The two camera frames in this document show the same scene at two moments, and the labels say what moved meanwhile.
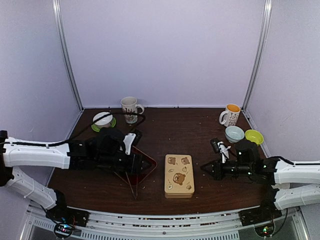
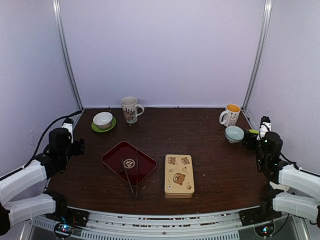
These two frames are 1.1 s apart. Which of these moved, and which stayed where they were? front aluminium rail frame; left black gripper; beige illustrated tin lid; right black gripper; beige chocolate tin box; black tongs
Moved: left black gripper; right black gripper
Stayed: front aluminium rail frame; beige illustrated tin lid; black tongs; beige chocolate tin box
